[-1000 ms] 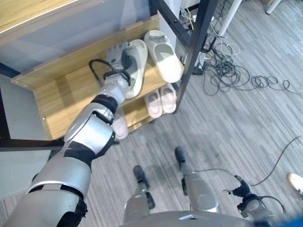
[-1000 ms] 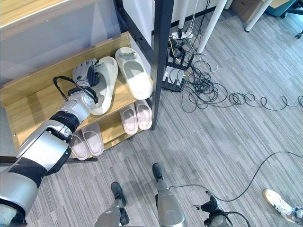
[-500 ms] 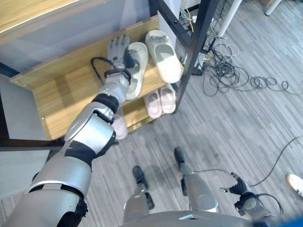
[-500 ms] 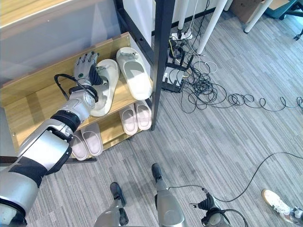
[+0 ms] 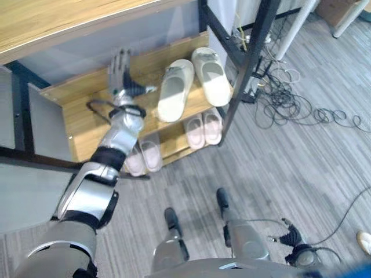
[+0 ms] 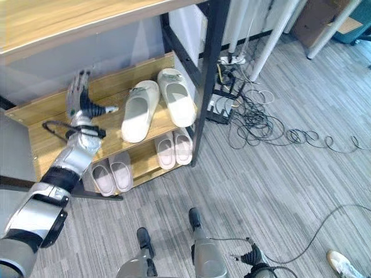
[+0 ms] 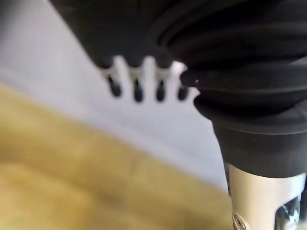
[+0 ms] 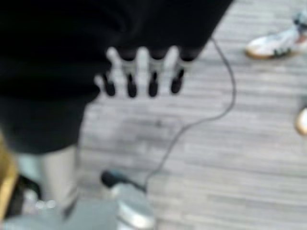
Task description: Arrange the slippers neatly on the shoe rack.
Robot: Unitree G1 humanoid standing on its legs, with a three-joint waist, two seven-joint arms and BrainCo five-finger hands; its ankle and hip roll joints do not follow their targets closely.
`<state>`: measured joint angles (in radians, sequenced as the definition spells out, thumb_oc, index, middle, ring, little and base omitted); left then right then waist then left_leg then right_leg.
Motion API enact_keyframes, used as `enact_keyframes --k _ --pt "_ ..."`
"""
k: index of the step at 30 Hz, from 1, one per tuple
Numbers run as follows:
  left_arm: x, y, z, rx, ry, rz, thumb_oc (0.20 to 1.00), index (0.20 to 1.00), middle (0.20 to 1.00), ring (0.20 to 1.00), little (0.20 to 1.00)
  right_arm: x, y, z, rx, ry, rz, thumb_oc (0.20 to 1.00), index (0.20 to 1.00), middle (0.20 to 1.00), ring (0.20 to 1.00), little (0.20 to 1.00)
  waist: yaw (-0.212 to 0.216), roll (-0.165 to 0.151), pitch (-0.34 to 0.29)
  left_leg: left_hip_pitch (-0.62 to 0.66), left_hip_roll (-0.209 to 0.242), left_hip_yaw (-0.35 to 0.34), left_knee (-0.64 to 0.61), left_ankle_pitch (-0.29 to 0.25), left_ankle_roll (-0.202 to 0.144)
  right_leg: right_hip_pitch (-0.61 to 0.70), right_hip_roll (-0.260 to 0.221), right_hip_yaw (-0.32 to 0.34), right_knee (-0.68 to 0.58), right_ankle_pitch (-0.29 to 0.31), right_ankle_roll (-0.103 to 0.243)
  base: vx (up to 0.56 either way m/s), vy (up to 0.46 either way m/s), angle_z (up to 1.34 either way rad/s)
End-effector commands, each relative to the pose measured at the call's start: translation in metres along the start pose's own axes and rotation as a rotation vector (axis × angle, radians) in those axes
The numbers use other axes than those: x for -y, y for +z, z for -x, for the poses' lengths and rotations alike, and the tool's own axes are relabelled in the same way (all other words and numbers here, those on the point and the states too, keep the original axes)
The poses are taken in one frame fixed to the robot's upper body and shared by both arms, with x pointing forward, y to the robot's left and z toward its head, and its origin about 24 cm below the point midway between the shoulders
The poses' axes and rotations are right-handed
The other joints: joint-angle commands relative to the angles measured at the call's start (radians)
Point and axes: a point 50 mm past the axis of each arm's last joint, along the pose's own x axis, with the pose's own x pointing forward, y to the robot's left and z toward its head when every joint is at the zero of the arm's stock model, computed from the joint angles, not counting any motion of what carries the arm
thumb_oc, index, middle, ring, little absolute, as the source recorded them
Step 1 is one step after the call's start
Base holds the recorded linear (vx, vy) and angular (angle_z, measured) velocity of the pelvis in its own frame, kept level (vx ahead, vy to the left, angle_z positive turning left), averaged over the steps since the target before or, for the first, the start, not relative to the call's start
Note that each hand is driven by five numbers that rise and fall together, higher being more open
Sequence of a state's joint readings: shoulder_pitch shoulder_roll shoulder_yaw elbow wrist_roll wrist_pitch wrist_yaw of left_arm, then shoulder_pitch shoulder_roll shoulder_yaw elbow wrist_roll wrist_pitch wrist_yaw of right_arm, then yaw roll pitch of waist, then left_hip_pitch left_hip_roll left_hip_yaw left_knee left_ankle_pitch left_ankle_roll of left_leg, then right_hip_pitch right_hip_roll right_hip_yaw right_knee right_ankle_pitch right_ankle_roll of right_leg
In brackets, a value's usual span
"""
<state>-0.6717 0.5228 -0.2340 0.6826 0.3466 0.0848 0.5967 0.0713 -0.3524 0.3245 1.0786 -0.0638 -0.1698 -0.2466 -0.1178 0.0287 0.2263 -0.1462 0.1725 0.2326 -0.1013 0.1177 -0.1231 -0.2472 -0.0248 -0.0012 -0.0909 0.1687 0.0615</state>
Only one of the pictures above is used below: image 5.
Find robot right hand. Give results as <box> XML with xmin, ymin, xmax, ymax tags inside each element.
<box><xmin>268</xmin><ymin>218</ymin><xmax>308</xmax><ymax>247</ymax></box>

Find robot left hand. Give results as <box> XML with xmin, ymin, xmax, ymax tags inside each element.
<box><xmin>107</xmin><ymin>47</ymin><xmax>158</xmax><ymax>98</ymax></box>

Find wooden shoe rack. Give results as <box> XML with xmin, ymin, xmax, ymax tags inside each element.
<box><xmin>28</xmin><ymin>31</ymin><xmax>234</xmax><ymax>167</ymax></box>

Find person's shoe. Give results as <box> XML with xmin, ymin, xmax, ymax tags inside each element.
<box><xmin>356</xmin><ymin>230</ymin><xmax>371</xmax><ymax>256</ymax></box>

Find cream slipper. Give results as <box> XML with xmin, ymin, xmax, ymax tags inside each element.
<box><xmin>191</xmin><ymin>47</ymin><xmax>232</xmax><ymax>107</ymax></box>
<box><xmin>157</xmin><ymin>59</ymin><xmax>195</xmax><ymax>123</ymax></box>

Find wooden table top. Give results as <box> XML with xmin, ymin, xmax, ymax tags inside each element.
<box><xmin>0</xmin><ymin>0</ymin><xmax>203</xmax><ymax>65</ymax></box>

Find pink slipper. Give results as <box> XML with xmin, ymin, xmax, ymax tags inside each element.
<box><xmin>183</xmin><ymin>114</ymin><xmax>206</xmax><ymax>149</ymax></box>
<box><xmin>202</xmin><ymin>108</ymin><xmax>223</xmax><ymax>145</ymax></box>
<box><xmin>123</xmin><ymin>144</ymin><xmax>146</xmax><ymax>177</ymax></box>
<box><xmin>139</xmin><ymin>134</ymin><xmax>163</xmax><ymax>173</ymax></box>

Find robot left leg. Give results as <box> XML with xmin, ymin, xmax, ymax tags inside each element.
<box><xmin>151</xmin><ymin>207</ymin><xmax>190</xmax><ymax>272</ymax></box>

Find white power strip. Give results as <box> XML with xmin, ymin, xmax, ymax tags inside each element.
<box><xmin>237</xmin><ymin>32</ymin><xmax>272</xmax><ymax>45</ymax></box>

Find white table leg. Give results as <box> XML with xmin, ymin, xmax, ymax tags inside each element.
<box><xmin>332</xmin><ymin>0</ymin><xmax>370</xmax><ymax>39</ymax></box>
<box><xmin>275</xmin><ymin>0</ymin><xmax>317</xmax><ymax>61</ymax></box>

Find cardboard box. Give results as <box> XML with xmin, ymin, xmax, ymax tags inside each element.
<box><xmin>315</xmin><ymin>0</ymin><xmax>363</xmax><ymax>27</ymax></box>

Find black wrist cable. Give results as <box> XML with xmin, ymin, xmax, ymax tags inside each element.
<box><xmin>86</xmin><ymin>98</ymin><xmax>122</xmax><ymax>126</ymax></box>

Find black floor cable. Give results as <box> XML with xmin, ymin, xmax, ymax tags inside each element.
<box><xmin>249</xmin><ymin>185</ymin><xmax>371</xmax><ymax>247</ymax></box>

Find black metal frame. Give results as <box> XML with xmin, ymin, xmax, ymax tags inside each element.
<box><xmin>198</xmin><ymin>0</ymin><xmax>302</xmax><ymax>147</ymax></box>

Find tangled black cables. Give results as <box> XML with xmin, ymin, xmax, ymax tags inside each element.
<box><xmin>242</xmin><ymin>17</ymin><xmax>371</xmax><ymax>134</ymax></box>

